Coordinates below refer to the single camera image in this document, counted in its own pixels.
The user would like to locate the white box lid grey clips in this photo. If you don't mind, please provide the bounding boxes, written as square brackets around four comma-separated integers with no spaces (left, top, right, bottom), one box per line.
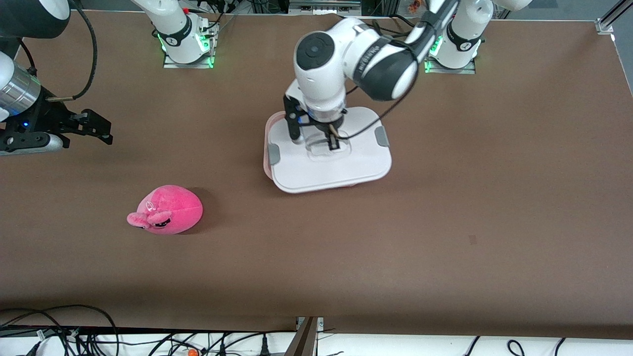
[267,106,393,194]

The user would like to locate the pink plush toy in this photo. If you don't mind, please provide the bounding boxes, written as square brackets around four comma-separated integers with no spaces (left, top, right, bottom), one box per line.
[127,184,204,235]

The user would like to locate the pink plastic box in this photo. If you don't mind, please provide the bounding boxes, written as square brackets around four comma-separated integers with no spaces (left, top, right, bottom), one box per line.
[263,113,359,191]

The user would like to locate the grey device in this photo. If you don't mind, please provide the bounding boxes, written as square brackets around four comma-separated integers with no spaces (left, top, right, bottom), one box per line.
[289,0,362,13]

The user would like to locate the brown table cover sheet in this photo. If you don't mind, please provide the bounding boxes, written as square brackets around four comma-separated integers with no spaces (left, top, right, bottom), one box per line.
[0,9,633,342]

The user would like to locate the black left camera bracket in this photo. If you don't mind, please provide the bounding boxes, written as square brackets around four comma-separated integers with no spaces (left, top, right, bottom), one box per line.
[283,93,303,141]

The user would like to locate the black camera bracket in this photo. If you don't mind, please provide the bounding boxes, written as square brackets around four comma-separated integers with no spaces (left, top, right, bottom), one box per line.
[283,93,303,141]
[0,131,52,150]

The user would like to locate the black right camera bracket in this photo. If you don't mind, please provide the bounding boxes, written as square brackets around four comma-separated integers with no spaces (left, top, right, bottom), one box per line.
[0,131,52,150]

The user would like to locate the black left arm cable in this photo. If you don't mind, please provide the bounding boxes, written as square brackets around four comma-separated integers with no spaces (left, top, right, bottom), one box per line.
[339,20,421,140]

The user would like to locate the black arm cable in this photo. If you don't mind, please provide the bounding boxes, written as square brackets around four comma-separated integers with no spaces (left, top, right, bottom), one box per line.
[339,20,421,140]
[45,0,98,102]

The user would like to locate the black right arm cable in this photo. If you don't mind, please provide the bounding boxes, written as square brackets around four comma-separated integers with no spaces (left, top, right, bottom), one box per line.
[45,0,98,102]

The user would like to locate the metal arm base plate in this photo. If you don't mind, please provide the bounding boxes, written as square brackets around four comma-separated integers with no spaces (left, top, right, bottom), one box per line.
[163,22,217,69]
[424,54,476,75]

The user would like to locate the black looped cable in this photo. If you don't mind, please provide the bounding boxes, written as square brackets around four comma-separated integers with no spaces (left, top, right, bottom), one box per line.
[0,304,119,356]

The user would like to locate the aluminium post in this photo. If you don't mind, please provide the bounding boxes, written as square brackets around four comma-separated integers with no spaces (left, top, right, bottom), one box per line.
[284,316,324,356]

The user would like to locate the aluminium frame profile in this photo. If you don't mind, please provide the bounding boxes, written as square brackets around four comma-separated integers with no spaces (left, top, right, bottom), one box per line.
[596,0,633,35]

